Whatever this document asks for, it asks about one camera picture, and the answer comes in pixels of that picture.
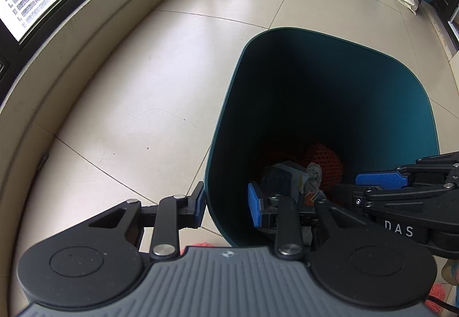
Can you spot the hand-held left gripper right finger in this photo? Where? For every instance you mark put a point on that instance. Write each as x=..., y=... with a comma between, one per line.
x=254, y=206

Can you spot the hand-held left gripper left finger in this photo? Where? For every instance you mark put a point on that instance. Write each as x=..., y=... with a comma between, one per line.
x=198, y=206

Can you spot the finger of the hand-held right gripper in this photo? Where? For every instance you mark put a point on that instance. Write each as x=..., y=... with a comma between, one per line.
x=380, y=179
x=358, y=195

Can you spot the dark grey wrapper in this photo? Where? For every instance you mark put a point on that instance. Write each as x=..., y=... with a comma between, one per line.
x=283, y=177

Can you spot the orange mesh net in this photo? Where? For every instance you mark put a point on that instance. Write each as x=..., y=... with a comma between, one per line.
x=326, y=162

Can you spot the colourful snack wrapper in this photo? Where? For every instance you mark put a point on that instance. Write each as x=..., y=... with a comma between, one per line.
x=311, y=197

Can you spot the white paper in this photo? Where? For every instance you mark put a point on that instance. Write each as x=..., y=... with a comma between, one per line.
x=315, y=171

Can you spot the dark green trash bin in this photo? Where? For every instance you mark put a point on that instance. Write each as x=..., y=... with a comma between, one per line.
x=322, y=62

